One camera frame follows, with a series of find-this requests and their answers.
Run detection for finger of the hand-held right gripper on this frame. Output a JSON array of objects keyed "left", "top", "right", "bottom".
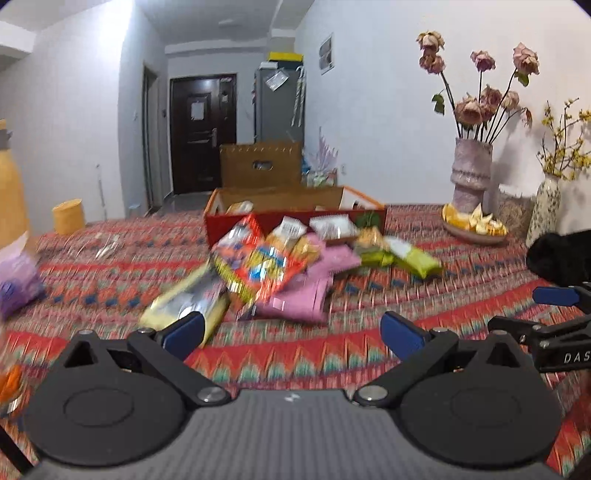
[
  {"left": 488, "top": 315, "right": 568, "bottom": 344},
  {"left": 532, "top": 284, "right": 591, "bottom": 308}
]

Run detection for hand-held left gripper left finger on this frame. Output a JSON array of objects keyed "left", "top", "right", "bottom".
[{"left": 58, "top": 311, "right": 232, "bottom": 407}]

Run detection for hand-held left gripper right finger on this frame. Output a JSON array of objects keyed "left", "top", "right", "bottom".
[{"left": 353, "top": 311, "right": 536, "bottom": 408}]

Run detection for pale yellow snack packet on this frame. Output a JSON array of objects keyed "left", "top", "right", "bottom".
[{"left": 139, "top": 265, "right": 232, "bottom": 347}]

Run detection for light green snack packet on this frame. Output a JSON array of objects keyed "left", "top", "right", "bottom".
[
  {"left": 353, "top": 244, "right": 395, "bottom": 268},
  {"left": 385, "top": 237, "right": 443, "bottom": 280}
]

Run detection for red colourful chips bag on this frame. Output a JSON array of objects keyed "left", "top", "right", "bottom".
[{"left": 210, "top": 215, "right": 315, "bottom": 310}]

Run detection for pink snack packet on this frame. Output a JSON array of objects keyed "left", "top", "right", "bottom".
[
  {"left": 305, "top": 233, "right": 362, "bottom": 282},
  {"left": 252, "top": 277, "right": 333, "bottom": 324}
]

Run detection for pile of small snack packets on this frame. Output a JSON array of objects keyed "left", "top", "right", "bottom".
[{"left": 226, "top": 200, "right": 398, "bottom": 268}]

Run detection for red cardboard box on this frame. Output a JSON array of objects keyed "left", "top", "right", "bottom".
[{"left": 204, "top": 186, "right": 387, "bottom": 247}]

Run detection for black garment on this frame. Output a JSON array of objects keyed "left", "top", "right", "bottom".
[{"left": 526, "top": 232, "right": 591, "bottom": 294}]

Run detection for red patterned tablecloth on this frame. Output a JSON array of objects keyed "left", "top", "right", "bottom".
[{"left": 0, "top": 203, "right": 591, "bottom": 480}]

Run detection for white floral vase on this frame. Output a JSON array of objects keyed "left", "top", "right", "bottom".
[{"left": 525, "top": 174, "right": 561, "bottom": 247}]

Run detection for bowl of chips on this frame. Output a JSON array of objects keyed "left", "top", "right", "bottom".
[{"left": 441, "top": 215, "right": 509, "bottom": 245}]

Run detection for yellow flower branches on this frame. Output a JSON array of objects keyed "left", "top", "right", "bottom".
[{"left": 536, "top": 98, "right": 591, "bottom": 181}]

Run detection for pink ribbed vase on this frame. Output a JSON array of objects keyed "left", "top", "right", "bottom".
[{"left": 451, "top": 137, "right": 494, "bottom": 215}]

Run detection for yellow cup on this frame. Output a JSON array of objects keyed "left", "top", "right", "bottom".
[{"left": 52, "top": 198, "right": 86, "bottom": 235}]

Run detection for purple tissue pack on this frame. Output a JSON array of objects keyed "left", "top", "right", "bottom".
[{"left": 0, "top": 251, "right": 46, "bottom": 319}]

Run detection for dark entrance door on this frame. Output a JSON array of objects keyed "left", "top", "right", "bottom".
[{"left": 169, "top": 74, "right": 238, "bottom": 195}]

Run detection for dried pink rose bouquet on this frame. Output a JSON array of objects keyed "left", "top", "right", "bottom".
[{"left": 417, "top": 31, "right": 540, "bottom": 141}]

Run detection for yellow thermos jug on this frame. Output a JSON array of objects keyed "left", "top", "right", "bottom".
[{"left": 0, "top": 120, "right": 31, "bottom": 252}]

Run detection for grey refrigerator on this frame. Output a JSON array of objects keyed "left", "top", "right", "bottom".
[{"left": 254, "top": 65, "right": 305, "bottom": 144}]

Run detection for white hanging umbrellas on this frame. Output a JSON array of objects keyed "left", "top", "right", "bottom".
[{"left": 292, "top": 65, "right": 306, "bottom": 126}]

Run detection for wall panel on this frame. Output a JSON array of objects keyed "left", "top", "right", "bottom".
[{"left": 318, "top": 33, "right": 335, "bottom": 75}]

